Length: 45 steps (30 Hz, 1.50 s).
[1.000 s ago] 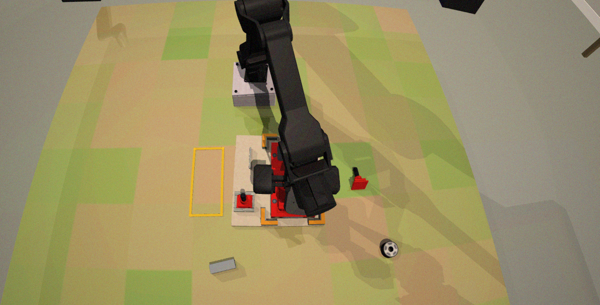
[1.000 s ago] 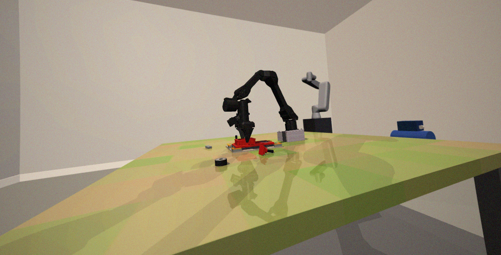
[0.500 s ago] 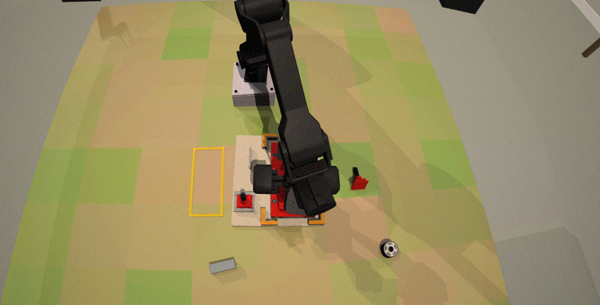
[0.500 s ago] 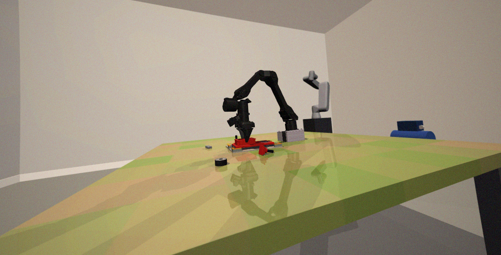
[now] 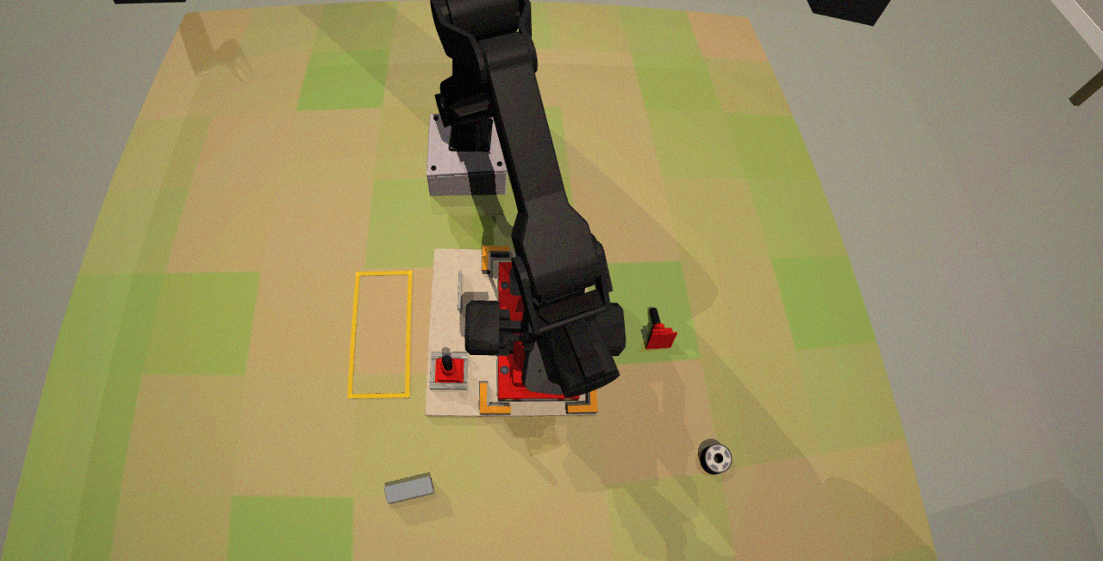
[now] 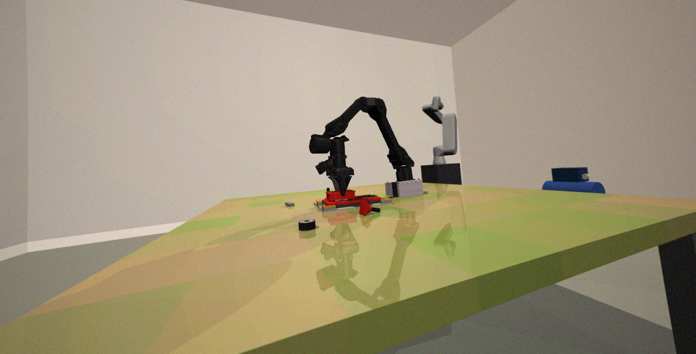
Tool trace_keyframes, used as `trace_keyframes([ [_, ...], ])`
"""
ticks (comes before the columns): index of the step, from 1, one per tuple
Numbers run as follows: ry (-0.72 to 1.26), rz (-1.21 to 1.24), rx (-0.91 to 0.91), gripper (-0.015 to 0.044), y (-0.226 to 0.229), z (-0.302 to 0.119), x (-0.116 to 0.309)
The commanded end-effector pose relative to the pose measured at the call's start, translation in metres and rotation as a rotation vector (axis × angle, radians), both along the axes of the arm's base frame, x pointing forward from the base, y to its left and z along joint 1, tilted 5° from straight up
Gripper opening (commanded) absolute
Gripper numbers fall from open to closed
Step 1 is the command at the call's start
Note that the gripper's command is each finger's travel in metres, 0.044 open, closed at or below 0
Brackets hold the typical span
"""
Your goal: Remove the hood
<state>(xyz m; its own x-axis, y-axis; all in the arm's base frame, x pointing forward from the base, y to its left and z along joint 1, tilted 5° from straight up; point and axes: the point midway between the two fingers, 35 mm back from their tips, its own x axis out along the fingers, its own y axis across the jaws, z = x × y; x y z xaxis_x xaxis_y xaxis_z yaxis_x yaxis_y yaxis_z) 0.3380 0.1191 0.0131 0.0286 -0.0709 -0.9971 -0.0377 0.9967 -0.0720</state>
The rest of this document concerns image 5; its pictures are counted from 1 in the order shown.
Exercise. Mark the yellow rectangular outline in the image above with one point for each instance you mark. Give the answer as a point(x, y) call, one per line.
point(354, 324)

